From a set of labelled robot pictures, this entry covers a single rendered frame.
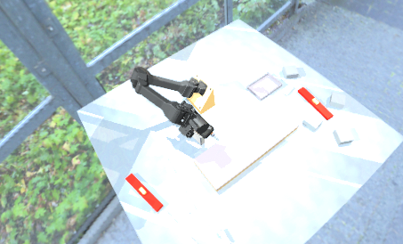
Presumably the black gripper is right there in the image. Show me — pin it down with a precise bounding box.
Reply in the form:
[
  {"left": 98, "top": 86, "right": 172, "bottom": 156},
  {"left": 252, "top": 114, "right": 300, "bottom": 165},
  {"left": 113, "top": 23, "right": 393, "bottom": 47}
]
[{"left": 200, "top": 123, "right": 214, "bottom": 139}]

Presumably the red long flat bar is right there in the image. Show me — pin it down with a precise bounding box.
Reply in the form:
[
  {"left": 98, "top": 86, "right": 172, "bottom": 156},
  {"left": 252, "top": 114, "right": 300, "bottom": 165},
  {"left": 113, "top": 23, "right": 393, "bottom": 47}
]
[
  {"left": 125, "top": 174, "right": 164, "bottom": 211},
  {"left": 298, "top": 87, "right": 333, "bottom": 120}
]

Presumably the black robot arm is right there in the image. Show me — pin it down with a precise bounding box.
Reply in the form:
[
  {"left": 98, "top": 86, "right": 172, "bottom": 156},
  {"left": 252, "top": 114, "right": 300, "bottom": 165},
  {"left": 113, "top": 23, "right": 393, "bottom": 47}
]
[{"left": 130, "top": 66, "right": 209, "bottom": 138}]

